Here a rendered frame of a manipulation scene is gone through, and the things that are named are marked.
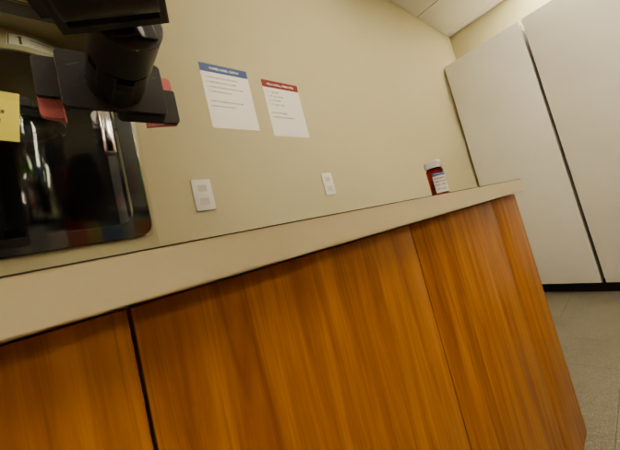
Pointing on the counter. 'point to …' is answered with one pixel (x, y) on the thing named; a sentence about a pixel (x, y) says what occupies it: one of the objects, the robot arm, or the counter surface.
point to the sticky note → (9, 116)
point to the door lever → (105, 131)
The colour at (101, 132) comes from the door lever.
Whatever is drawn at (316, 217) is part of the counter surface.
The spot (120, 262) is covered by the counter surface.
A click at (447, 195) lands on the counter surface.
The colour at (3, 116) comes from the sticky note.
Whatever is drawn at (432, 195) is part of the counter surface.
